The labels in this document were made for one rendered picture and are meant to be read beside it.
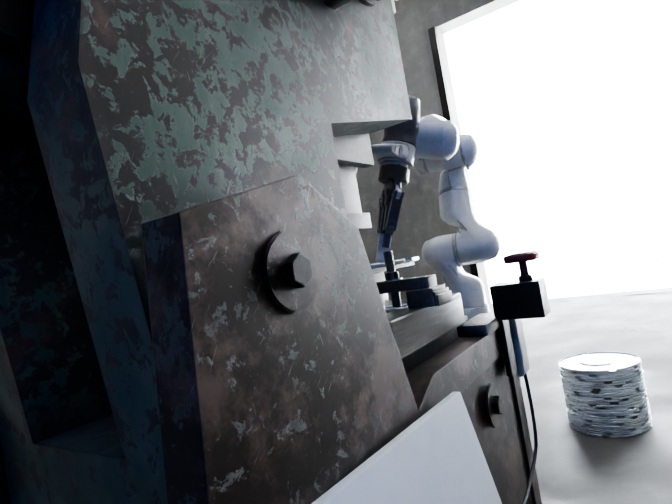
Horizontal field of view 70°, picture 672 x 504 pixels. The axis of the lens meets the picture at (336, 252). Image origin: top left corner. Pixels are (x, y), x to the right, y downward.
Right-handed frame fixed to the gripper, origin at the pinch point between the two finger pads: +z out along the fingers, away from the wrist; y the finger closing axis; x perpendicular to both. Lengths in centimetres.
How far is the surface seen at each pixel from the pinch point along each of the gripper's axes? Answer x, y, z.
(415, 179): -158, 425, -144
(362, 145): 13.3, -19.3, -17.4
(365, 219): 11.1, -21.9, -2.1
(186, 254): 38, -72, 12
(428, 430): 7, -53, 29
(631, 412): -115, 41, 39
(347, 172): 15.6, -19.8, -11.2
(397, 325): 9.3, -42.9, 16.5
